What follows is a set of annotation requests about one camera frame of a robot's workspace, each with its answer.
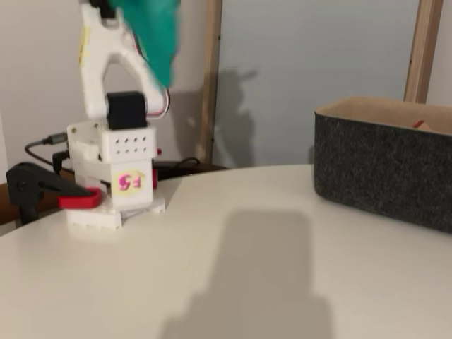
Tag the wooden shelf post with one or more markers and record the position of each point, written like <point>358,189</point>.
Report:
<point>210,106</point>
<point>422,53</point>

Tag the red wooden cat block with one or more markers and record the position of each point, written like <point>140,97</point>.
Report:
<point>420,124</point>

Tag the grey felt box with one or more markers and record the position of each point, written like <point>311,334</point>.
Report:
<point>381,169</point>

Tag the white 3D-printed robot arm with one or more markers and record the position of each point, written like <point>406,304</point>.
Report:
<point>130,141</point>

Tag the teal gripper black servo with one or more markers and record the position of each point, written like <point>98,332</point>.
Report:
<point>159,58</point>

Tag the black red table clamp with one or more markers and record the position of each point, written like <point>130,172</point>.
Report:
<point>28,180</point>
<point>154,176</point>

